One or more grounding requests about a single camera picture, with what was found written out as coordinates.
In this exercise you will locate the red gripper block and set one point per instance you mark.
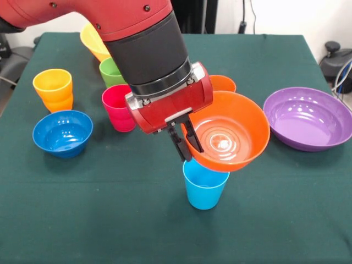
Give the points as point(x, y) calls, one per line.
point(170, 110)

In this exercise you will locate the light blue cup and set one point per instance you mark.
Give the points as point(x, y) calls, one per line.
point(204, 192)

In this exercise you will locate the orange bowl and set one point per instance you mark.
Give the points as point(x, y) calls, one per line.
point(242, 121)

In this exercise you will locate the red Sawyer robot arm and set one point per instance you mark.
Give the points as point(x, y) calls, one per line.
point(132, 33)

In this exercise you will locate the orange cup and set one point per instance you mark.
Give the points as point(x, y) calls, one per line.
point(224, 82)

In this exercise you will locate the pink cup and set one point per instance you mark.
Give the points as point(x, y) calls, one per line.
point(118, 110)

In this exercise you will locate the dark green tablecloth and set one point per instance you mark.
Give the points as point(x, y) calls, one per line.
point(247, 220)

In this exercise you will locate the green cup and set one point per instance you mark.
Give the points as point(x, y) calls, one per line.
point(110, 72)

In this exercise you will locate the purple bowl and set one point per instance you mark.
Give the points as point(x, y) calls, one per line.
point(302, 123)

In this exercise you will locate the blue bowl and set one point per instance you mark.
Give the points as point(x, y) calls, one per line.
point(63, 148)

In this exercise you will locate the large yellow bowl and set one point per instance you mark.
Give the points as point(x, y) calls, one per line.
point(92, 44)

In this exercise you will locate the yellow cup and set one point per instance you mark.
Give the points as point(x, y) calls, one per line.
point(55, 96)

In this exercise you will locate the gray black machine base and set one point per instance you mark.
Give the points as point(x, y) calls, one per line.
point(335, 63)
point(13, 66)

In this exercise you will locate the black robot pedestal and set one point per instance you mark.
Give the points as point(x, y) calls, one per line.
point(198, 16)

